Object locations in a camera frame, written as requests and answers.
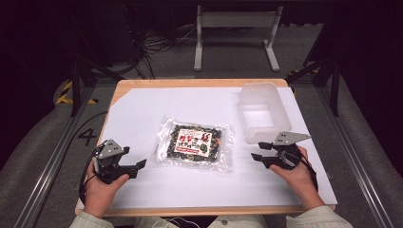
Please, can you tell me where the person's light jacket torso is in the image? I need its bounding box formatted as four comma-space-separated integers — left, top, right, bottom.
135, 214, 268, 228

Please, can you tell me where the person's left hand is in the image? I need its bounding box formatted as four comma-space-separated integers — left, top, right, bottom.
83, 161, 131, 220

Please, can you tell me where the black metal frame stand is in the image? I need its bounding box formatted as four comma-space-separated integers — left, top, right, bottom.
285, 12, 343, 118
65, 6, 125, 118

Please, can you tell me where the left hand-held gripper cable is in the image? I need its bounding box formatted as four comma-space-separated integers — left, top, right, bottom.
77, 143, 107, 205

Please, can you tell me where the yellow black hazard tape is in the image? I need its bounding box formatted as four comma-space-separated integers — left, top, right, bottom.
55, 80, 99, 105

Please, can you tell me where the right hand-held gripper cable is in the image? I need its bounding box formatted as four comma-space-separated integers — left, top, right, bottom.
297, 151, 319, 192

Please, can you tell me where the white metal stand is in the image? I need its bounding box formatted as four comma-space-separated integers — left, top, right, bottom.
193, 5, 284, 73

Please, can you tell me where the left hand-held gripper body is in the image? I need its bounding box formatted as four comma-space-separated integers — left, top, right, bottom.
92, 139, 129, 185

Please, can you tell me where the aluminium floor rail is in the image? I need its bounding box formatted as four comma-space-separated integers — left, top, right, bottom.
315, 85, 395, 228
12, 85, 97, 228

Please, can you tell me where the translucent plastic container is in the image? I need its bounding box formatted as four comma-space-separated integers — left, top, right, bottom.
238, 82, 293, 145

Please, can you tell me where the thin white cable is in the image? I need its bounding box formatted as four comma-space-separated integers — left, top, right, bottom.
163, 216, 202, 228

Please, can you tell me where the person's right hand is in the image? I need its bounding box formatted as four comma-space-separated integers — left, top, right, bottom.
269, 145, 326, 213

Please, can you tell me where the white paper sheet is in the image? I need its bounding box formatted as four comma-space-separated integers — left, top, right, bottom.
78, 86, 338, 211

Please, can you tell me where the bundle of black cables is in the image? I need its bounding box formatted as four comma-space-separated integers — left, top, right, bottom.
122, 6, 198, 80

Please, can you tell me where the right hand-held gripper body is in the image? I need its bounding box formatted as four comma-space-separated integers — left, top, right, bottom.
268, 130, 312, 171

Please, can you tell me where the hand-held gripper cable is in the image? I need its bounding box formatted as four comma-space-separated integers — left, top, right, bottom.
77, 143, 107, 205
297, 151, 319, 192

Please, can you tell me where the clear printed snack packet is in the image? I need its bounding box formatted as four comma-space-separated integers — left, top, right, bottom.
154, 115, 236, 174

